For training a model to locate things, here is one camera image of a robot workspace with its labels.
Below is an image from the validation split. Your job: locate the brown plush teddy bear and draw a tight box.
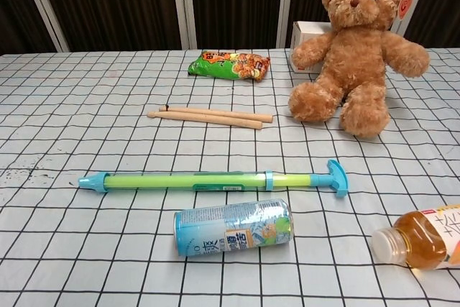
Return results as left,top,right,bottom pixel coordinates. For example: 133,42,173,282
288,0,431,139

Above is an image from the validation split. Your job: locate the white black grid tablecloth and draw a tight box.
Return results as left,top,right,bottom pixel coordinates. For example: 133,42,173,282
0,47,460,307

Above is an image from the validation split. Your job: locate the round red white hang tag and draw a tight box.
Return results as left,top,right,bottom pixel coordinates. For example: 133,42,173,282
397,0,415,21

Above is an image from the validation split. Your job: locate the small white cardboard box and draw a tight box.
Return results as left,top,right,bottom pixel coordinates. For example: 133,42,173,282
290,21,334,73

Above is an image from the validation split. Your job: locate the light blue drink can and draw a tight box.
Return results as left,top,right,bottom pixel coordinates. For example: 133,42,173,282
173,198,296,258

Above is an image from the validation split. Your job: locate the plain wooden drumstick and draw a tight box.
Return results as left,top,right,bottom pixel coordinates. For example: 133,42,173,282
147,111,264,130

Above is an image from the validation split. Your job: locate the black folding screen white frame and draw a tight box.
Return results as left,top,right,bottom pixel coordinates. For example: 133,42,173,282
0,0,460,52

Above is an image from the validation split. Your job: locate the wooden drumstick with dark tip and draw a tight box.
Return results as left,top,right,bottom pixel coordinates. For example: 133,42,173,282
158,105,273,123

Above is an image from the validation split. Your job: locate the tea bottle with white cap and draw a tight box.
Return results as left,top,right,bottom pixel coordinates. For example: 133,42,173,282
371,203,460,271

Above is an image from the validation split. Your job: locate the green blue water squirter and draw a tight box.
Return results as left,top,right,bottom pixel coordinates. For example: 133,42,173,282
78,158,349,199

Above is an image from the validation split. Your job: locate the green snack bag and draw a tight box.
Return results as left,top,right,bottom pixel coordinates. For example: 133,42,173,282
188,50,270,83

